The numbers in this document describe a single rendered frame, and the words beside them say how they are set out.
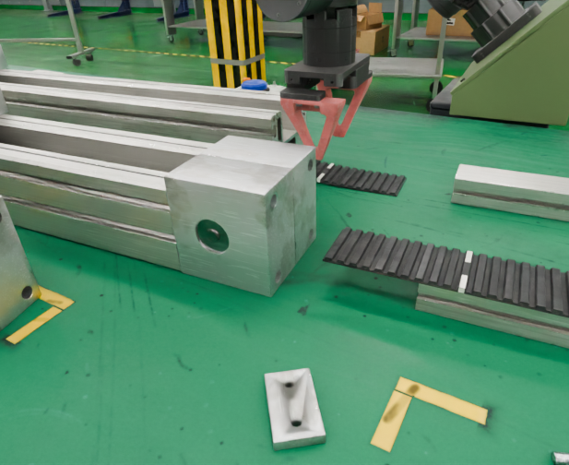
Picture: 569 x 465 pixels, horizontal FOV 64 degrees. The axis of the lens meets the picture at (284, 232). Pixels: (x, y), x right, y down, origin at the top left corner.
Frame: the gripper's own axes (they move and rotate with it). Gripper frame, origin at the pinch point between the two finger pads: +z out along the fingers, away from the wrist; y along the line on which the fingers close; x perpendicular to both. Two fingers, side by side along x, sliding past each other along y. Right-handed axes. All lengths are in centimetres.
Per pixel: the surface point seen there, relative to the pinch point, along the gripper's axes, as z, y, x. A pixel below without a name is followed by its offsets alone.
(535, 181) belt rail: 1.6, 0.0, 22.7
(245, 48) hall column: 44, -273, -170
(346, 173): 4.2, -0.5, 2.2
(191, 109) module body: -3.8, 5.0, -15.8
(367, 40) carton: 70, -474, -132
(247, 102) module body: -3.0, -2.1, -12.0
